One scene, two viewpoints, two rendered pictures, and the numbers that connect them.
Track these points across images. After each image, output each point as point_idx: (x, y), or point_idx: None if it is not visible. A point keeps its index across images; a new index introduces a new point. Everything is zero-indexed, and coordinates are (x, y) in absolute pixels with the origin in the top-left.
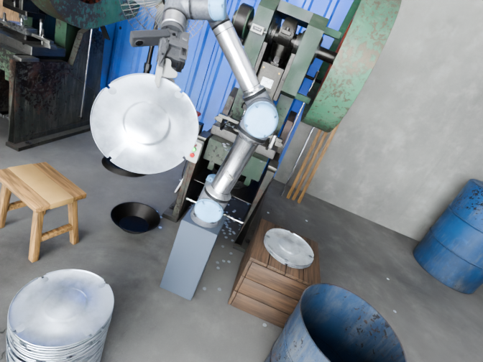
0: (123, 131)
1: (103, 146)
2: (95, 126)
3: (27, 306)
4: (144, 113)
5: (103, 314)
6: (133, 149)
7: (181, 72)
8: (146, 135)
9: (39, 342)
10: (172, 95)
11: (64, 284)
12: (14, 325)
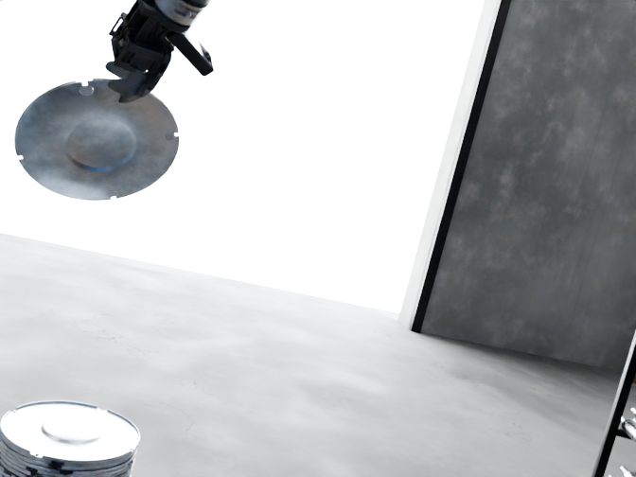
0: (120, 167)
1: (129, 190)
2: (154, 177)
3: (113, 425)
4: (111, 135)
5: (10, 427)
6: (95, 178)
7: (114, 63)
8: (90, 156)
9: (66, 405)
10: (93, 95)
11: (96, 447)
12: (107, 413)
